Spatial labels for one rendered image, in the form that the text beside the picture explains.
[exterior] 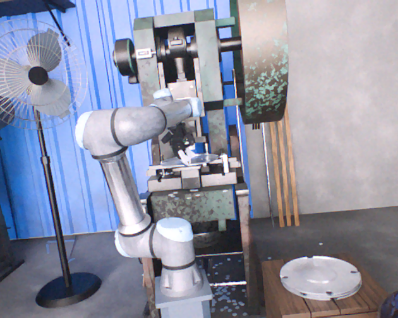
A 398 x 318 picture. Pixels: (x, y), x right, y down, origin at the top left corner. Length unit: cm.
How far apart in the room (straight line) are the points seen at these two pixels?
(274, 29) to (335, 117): 178
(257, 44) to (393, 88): 200
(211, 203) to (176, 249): 56
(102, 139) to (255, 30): 76
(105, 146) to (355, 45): 252
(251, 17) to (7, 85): 126
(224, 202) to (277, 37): 76
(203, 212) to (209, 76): 65
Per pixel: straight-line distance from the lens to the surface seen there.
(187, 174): 175
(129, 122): 103
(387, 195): 345
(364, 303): 139
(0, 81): 211
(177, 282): 124
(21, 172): 353
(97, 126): 107
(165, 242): 120
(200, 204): 172
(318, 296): 138
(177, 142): 156
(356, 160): 329
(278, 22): 152
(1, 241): 305
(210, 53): 177
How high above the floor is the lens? 107
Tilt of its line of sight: 9 degrees down
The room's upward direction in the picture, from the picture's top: 7 degrees counter-clockwise
